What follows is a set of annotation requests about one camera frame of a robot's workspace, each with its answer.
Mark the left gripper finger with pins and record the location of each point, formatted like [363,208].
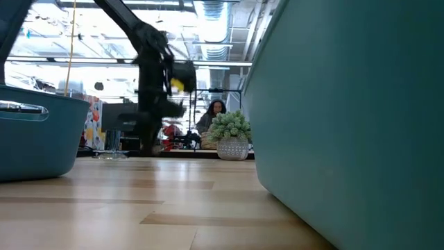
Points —
[145,137]
[156,137]

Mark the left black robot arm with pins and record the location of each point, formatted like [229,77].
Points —
[118,14]

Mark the black background robot arm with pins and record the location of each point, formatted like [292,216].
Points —
[187,139]

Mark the red background object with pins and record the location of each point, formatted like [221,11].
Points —
[170,133]

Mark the yellow tape tag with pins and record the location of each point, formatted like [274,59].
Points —
[177,85]

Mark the black monitor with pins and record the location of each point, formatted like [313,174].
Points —
[114,116]

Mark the round silver disc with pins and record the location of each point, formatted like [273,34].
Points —
[109,154]

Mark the brown wicker basket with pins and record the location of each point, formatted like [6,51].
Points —
[207,142]

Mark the colourful patterned cloth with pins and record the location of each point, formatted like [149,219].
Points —
[93,121]

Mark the person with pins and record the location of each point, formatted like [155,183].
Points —
[211,114]

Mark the green potted artificial succulent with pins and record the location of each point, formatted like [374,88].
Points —
[230,133]

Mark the green-teal tray bin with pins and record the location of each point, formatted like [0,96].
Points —
[347,121]

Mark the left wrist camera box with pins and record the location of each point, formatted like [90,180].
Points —
[185,74]

